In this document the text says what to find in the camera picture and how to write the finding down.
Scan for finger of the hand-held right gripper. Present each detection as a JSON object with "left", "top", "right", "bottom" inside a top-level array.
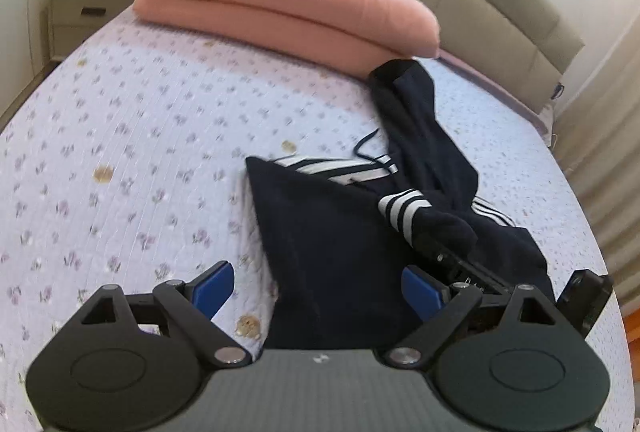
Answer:
[{"left": 417, "top": 234, "right": 513, "bottom": 297}]

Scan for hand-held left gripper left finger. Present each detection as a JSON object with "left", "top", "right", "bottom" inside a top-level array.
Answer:
[{"left": 77, "top": 260, "right": 252, "bottom": 369}]

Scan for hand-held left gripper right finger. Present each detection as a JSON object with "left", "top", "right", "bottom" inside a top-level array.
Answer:
[{"left": 382, "top": 264, "right": 563, "bottom": 370}]

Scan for navy white-striped garment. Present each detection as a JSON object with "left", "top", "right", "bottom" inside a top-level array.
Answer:
[{"left": 245, "top": 59, "right": 556, "bottom": 353}]

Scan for beige pleated curtain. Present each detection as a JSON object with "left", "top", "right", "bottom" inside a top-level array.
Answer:
[{"left": 550, "top": 57, "right": 640, "bottom": 383}]

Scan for floral quilted bedspread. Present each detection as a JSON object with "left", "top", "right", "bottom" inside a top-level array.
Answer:
[{"left": 0, "top": 7, "right": 621, "bottom": 432}]

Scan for mauve bed sheet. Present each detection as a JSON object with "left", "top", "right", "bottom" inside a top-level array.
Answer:
[{"left": 435, "top": 49, "right": 553, "bottom": 133}]

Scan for beige nightstand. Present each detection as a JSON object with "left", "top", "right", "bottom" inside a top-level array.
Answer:
[{"left": 47, "top": 0, "right": 151, "bottom": 63}]

